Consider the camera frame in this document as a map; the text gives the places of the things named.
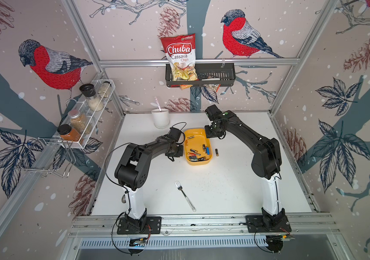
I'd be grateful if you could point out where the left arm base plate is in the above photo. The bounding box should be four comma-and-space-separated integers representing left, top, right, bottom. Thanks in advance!
116, 216, 162, 235

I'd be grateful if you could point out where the white ceramic cup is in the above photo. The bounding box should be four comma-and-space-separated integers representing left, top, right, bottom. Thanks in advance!
151, 108, 170, 129

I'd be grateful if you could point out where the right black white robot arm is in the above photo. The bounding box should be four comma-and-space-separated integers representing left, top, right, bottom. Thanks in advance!
204, 105, 292, 233

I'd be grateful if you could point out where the silver lid spice jar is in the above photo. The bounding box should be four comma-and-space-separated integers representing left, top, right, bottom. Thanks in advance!
68, 109, 92, 135

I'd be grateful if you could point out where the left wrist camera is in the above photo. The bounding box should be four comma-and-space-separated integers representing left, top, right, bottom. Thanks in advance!
167, 127, 182, 142

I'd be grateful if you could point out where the clear acrylic spice rack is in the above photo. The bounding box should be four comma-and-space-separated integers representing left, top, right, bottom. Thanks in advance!
52, 79, 115, 150

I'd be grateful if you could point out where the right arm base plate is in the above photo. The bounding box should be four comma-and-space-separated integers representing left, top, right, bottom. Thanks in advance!
246, 215, 292, 233

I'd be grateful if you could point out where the small clear spice jar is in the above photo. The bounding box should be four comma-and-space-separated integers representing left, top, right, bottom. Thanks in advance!
98, 81, 111, 99

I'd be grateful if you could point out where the yellow plastic storage box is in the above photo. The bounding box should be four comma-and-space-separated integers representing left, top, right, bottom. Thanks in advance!
184, 128, 213, 166

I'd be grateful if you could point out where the silver metal fork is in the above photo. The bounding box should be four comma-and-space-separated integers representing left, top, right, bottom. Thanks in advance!
175, 181, 196, 212

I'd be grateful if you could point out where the black wall basket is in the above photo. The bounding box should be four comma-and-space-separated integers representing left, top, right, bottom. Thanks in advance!
165, 63, 236, 87

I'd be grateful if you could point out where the wire rack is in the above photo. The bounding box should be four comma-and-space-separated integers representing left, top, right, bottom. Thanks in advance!
14, 138, 77, 179

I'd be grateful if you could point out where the red spice jar black lid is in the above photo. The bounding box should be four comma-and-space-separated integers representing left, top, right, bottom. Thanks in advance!
57, 124, 82, 142

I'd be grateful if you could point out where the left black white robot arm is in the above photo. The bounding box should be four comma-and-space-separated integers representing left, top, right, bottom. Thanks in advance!
115, 132, 183, 231

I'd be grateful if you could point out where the red cassava chips bag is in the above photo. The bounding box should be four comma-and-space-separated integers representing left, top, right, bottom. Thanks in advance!
161, 34, 199, 90

